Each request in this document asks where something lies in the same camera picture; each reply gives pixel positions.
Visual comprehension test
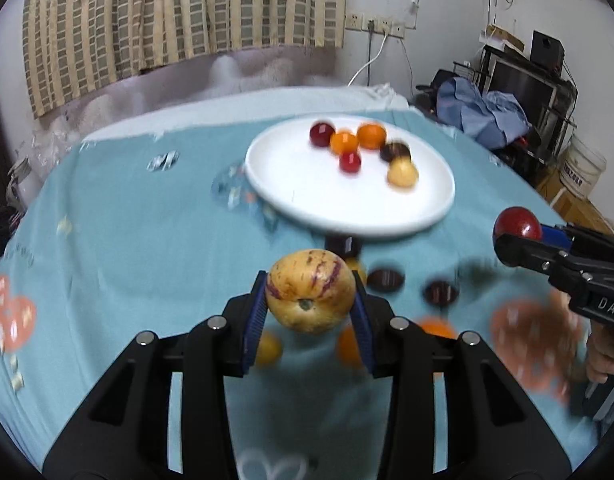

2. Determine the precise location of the red apple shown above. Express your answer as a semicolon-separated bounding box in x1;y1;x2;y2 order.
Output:
493;206;542;240

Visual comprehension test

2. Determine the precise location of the dark purple plum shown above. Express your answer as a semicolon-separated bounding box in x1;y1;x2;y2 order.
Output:
380;141;411;164

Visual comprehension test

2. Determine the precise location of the orange tangerine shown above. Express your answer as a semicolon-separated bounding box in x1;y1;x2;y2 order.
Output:
417;316;458;339
357;122;386;151

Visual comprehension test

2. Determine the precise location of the yellow striped pepino melon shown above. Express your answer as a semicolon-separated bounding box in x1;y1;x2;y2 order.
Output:
265;249;357;335

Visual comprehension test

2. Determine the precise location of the right hand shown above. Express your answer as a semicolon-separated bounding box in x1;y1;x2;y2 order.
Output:
585;321;614;384

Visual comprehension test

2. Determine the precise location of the white plastic bucket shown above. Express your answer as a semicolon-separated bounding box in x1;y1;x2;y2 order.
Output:
559;134;607;200

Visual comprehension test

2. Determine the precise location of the blue clothes pile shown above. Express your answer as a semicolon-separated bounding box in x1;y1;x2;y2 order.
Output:
436;77;532;151

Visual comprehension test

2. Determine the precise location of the black television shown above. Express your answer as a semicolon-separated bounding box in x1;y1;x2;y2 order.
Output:
478;44;578;160

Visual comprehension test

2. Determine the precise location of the yellow fruit on plate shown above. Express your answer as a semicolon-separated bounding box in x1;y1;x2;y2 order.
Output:
387;157;419;188

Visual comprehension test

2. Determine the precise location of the orange persimmon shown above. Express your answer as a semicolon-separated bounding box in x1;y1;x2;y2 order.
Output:
335;324;363;370

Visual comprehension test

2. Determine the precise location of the small yellow fruit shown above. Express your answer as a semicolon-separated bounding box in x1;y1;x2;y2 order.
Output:
255;330;283;367

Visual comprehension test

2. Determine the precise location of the small yellow-green fruit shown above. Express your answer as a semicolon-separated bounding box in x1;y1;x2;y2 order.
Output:
345;258;367;284

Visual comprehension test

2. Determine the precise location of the black speaker box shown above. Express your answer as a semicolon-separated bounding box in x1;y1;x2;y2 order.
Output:
530;30;565;75

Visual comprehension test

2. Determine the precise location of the teal printed tablecloth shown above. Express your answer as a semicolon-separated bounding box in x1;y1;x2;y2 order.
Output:
0;112;597;479

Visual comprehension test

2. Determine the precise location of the small red fruit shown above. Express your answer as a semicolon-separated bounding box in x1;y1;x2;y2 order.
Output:
339;151;361;174

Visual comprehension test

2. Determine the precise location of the small orange fruit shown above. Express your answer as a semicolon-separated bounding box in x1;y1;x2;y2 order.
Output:
330;129;359;155

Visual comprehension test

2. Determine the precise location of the dark red plum on plate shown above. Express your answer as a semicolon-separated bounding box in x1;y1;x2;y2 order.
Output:
309;122;335;148

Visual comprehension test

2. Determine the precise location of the white round plate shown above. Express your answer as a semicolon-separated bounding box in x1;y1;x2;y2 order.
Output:
244;114;456;238

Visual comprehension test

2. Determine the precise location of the white power strip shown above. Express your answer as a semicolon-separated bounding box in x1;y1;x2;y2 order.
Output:
344;12;406;39

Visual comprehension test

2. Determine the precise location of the white towel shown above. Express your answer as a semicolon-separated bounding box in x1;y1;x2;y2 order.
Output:
84;84;409;142

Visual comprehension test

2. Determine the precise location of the striped beige curtain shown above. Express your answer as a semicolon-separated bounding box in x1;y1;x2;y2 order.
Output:
22;0;346;117

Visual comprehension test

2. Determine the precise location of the white cable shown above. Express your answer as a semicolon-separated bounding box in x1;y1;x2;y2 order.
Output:
346;34;390;86

